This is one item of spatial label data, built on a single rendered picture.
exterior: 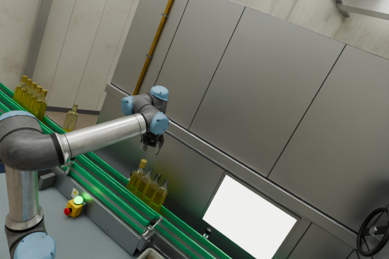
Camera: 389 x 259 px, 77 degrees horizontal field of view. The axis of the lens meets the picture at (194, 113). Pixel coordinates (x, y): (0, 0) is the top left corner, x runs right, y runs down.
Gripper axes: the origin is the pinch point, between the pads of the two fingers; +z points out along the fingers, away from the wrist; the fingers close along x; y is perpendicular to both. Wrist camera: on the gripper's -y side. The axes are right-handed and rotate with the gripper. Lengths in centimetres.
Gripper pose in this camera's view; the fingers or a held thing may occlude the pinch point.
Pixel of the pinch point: (151, 150)
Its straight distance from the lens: 123.7
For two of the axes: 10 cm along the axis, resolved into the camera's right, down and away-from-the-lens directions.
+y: -2.4, 4.7, -8.5
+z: -2.2, 8.3, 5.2
